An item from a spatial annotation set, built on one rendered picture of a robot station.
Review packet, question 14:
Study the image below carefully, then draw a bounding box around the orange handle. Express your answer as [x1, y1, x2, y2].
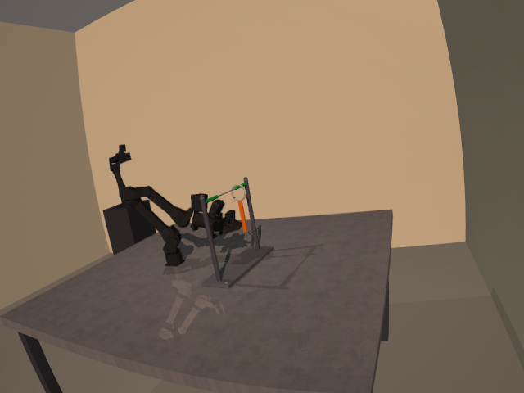
[231, 184, 247, 232]

